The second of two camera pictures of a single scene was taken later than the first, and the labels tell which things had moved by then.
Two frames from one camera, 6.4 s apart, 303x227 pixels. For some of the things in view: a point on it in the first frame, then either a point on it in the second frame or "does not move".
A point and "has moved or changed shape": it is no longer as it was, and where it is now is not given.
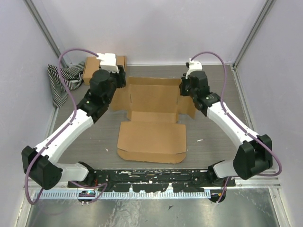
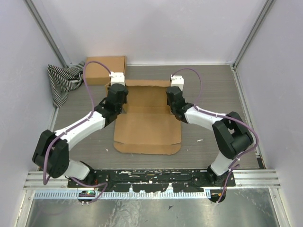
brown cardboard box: [152, 134] has moved or changed shape
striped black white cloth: [72, 77] does not move
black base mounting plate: [155, 180] does not move
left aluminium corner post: [40, 20] does not move
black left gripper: [121, 76] -> [125, 100]
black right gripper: [182, 91] -> [169, 102]
